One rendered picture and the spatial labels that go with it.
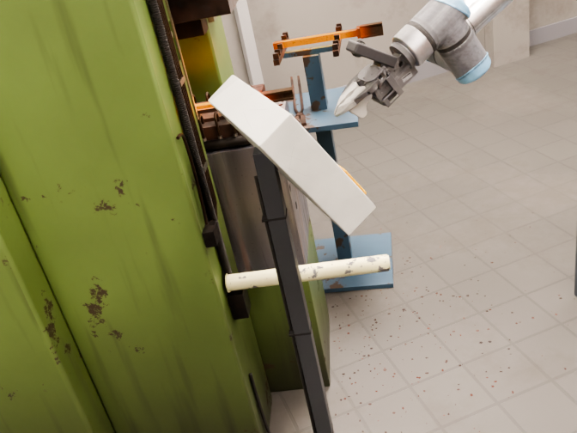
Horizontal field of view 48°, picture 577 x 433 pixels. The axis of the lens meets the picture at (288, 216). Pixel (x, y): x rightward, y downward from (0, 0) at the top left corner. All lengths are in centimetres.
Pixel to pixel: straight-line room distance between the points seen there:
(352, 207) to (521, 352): 124
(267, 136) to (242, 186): 73
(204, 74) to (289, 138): 103
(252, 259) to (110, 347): 48
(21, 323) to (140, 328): 30
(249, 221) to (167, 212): 38
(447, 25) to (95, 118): 82
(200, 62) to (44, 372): 104
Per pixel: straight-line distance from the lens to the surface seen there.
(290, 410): 224
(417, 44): 151
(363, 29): 242
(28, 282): 174
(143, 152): 153
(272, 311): 208
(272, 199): 136
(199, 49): 213
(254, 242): 194
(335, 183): 122
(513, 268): 275
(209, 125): 184
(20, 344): 184
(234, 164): 182
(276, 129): 113
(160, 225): 162
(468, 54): 158
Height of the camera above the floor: 158
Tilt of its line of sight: 29 degrees down
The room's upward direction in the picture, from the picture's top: 12 degrees counter-clockwise
